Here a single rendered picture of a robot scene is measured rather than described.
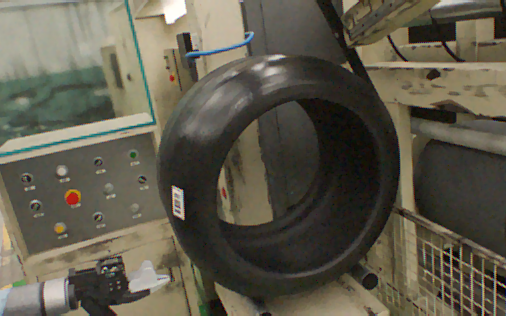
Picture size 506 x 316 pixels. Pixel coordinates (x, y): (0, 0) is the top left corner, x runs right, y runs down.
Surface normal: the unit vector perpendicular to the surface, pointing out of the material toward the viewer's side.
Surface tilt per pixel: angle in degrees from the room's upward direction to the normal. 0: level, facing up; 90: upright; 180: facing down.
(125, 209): 90
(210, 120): 57
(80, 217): 90
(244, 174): 90
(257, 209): 90
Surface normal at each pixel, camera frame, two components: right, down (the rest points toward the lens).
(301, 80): 0.33, 0.04
